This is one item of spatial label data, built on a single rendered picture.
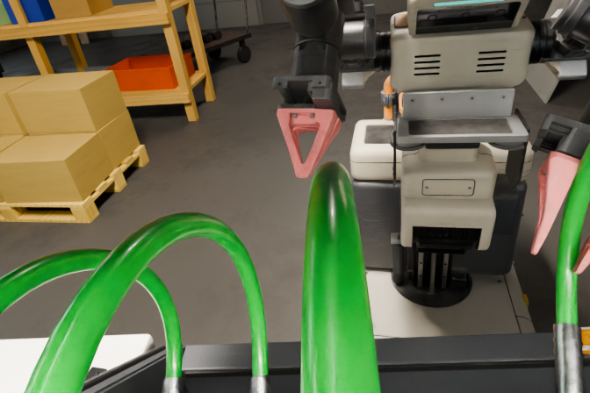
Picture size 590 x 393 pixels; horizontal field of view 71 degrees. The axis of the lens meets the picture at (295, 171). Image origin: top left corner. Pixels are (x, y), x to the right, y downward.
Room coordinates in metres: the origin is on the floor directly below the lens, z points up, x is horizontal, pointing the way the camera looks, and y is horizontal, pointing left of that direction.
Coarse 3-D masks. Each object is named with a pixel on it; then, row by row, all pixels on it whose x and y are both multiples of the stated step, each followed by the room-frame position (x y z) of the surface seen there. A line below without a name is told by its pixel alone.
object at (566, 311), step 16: (576, 176) 0.24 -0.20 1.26; (576, 192) 0.24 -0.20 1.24; (576, 208) 0.24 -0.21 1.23; (576, 224) 0.24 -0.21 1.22; (560, 240) 0.24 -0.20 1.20; (576, 240) 0.23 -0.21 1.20; (560, 256) 0.23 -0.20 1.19; (576, 256) 0.23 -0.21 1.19; (560, 272) 0.23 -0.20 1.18; (560, 288) 0.22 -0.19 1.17; (576, 288) 0.22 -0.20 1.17; (560, 304) 0.21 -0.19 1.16; (576, 304) 0.21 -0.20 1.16; (560, 320) 0.20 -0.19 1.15; (576, 320) 0.20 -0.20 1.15
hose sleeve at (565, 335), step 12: (564, 324) 0.20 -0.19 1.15; (564, 336) 0.19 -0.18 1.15; (576, 336) 0.19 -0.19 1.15; (564, 348) 0.18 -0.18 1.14; (576, 348) 0.18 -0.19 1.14; (564, 360) 0.18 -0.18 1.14; (576, 360) 0.18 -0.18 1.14; (564, 372) 0.17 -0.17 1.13; (576, 372) 0.17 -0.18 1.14; (564, 384) 0.17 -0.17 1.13; (576, 384) 0.16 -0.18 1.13
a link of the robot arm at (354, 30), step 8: (344, 24) 0.80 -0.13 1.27; (352, 24) 0.80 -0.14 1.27; (360, 24) 0.79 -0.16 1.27; (344, 32) 0.79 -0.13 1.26; (352, 32) 0.78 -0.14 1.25; (360, 32) 0.78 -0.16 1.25; (344, 40) 0.78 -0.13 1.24; (352, 40) 0.78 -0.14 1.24; (360, 40) 0.77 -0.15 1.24; (344, 48) 0.78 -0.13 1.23; (352, 48) 0.78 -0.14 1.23; (360, 48) 0.77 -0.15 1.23; (344, 56) 0.79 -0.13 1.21; (352, 56) 0.79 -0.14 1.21; (360, 56) 0.78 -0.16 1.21; (360, 64) 0.80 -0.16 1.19
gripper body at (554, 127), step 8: (584, 112) 0.29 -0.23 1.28; (544, 120) 0.28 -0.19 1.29; (552, 120) 0.27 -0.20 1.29; (560, 120) 0.27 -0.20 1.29; (568, 120) 0.27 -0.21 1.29; (584, 120) 0.28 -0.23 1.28; (544, 128) 0.27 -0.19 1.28; (552, 128) 0.27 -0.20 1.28; (560, 128) 0.27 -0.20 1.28; (568, 128) 0.27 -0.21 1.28; (584, 128) 0.26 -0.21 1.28; (536, 136) 0.31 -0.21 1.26; (544, 136) 0.28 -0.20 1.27; (552, 136) 0.28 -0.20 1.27; (560, 136) 0.27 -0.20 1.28; (536, 144) 0.30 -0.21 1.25; (544, 144) 0.30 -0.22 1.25; (552, 144) 0.30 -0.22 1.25; (544, 152) 0.30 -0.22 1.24
